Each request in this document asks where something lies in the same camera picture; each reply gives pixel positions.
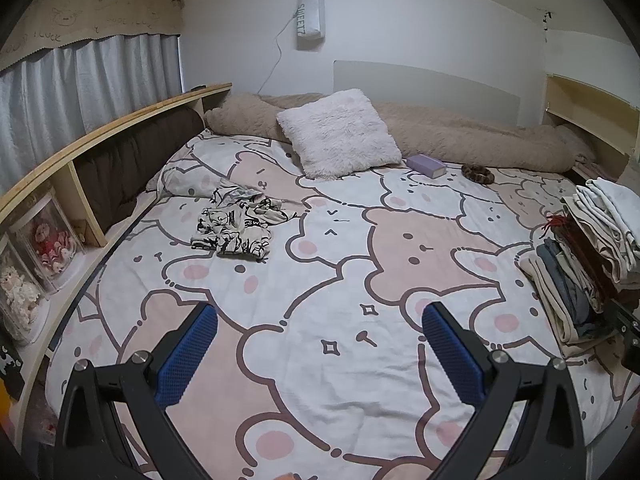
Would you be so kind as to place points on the bear printed bed sheet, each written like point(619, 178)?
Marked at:
point(350, 260)

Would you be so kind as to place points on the stack of folded clothes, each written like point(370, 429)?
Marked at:
point(565, 280)

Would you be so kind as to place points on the purple book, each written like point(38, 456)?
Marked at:
point(422, 164)

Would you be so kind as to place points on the clear box with red doll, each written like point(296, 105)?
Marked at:
point(47, 245)

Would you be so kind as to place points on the beige curtain valance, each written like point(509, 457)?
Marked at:
point(100, 15)

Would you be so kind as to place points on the white black printed shorts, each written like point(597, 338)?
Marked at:
point(235, 240)

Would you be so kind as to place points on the brown scrunchie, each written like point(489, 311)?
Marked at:
point(477, 174)

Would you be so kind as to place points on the grey curtain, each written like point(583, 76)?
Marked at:
point(75, 90)

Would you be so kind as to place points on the white hanging bag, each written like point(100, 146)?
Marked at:
point(310, 15)

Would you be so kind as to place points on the yellow object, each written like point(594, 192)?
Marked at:
point(4, 395)

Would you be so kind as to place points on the cream wooden shelf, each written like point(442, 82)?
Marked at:
point(590, 105)

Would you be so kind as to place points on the white fluffy pillow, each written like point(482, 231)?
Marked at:
point(340, 132)

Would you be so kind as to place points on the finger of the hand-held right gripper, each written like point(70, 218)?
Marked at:
point(624, 317)

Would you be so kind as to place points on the white wall panel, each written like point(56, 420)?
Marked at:
point(425, 85)

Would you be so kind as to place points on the clear box with white dolls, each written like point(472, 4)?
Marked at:
point(20, 295)

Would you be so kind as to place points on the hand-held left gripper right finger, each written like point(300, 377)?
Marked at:
point(452, 355)

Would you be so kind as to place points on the wooden headboard shelf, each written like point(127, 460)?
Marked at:
point(125, 120)

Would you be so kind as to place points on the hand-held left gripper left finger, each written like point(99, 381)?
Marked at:
point(187, 355)

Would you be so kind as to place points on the brown cushion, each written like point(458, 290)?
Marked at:
point(125, 170)

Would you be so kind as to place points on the bear printed pillow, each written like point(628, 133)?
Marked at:
point(190, 180)

